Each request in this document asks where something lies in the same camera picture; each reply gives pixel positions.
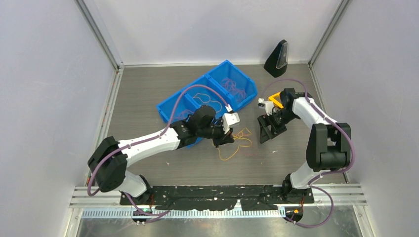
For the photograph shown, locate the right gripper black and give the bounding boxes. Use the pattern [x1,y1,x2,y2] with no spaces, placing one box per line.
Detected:
[257,109,298,144]

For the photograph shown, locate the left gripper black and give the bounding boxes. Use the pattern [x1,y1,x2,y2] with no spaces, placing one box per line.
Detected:
[197,118,234,149]

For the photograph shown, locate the pink cable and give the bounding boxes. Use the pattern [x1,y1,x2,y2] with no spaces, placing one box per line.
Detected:
[221,77,248,102]

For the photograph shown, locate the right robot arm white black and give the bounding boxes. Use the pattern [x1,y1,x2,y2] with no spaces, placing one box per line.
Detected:
[257,88,351,203]

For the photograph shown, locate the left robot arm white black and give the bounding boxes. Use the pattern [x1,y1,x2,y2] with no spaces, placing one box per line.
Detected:
[87,105,240,204]

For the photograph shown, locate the yellow triangular plastic piece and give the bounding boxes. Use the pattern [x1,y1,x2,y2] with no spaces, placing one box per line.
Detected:
[268,91,284,109]

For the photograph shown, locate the blue three-compartment plastic bin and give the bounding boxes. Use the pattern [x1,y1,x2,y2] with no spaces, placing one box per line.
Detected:
[156,60,257,126]

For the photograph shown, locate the black wedge-shaped stand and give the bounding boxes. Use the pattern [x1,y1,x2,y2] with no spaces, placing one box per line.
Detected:
[263,39,289,78]

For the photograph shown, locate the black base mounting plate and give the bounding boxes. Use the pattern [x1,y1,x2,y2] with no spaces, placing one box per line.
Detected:
[120,185,314,211]

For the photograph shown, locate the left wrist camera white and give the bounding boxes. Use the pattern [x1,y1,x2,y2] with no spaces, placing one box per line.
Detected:
[222,104,240,134]

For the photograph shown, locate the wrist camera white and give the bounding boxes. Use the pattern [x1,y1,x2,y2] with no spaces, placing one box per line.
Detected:
[257,98,275,116]
[222,104,240,134]

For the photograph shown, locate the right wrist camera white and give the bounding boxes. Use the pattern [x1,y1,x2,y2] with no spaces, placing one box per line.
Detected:
[257,98,275,116]

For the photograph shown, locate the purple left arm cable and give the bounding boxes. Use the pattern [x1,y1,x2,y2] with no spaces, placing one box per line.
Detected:
[87,84,234,223]

